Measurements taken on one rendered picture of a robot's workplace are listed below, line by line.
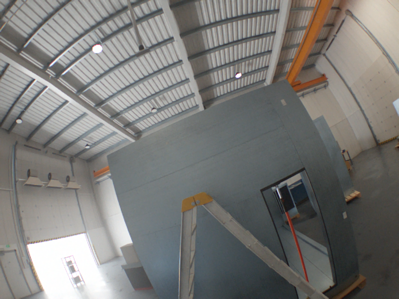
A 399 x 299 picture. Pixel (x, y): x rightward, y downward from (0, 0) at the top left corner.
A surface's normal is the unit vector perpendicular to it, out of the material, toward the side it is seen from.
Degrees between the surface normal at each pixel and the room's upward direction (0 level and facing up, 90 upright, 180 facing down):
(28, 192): 90
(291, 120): 90
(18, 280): 90
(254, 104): 90
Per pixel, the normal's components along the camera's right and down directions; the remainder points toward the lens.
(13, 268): 0.92, -0.39
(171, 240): -0.15, -0.21
